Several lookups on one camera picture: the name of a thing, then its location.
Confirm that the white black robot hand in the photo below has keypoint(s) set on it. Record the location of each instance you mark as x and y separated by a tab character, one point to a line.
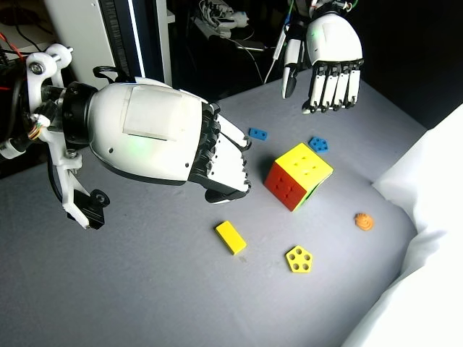
332	39
152	119

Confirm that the red yellow puzzle cube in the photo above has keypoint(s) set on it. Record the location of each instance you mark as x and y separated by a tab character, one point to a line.
304	162

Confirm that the spare white robot hand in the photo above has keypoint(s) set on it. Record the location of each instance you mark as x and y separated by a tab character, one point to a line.
224	20

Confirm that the flat grey device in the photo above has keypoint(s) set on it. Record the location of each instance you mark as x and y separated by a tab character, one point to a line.
253	45

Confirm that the blue pentagon block with holes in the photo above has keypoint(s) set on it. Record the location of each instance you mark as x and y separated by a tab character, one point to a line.
319	144

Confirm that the blue rectangular two-hole block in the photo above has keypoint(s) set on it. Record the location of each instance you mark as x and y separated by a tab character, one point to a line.
258	134

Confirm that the white cabinet with black strip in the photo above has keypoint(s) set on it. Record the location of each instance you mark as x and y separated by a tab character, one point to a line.
79	29

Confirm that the yellow rectangular block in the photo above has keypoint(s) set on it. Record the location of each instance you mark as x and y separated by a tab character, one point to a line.
230	237

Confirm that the grey table cloth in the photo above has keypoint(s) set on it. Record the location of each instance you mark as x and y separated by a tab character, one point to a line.
144	282

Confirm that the orange swirl toy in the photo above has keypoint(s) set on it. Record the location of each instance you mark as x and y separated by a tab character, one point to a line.
364	222

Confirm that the yellow pentagon block with holes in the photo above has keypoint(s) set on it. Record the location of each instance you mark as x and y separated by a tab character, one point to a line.
293	260

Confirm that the white sheet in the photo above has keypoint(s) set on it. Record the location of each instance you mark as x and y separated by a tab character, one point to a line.
434	217

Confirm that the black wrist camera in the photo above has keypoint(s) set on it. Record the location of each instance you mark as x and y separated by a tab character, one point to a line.
94	213

